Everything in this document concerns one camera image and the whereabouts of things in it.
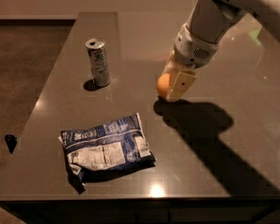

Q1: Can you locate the blue chip bag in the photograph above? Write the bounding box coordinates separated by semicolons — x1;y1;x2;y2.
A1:
58;113;156;187

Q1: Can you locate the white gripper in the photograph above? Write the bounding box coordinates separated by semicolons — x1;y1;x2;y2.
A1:
162;24;218;102

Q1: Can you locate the orange fruit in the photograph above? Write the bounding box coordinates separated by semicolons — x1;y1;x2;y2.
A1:
156;73;171;98

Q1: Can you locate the small black floor object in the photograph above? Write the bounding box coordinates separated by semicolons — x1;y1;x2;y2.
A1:
5;134;18;154

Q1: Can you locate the silver drink can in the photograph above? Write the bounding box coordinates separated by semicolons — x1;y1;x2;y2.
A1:
85;38;110;87

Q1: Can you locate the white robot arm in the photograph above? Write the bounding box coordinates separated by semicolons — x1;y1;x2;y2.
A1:
157;0;280;102

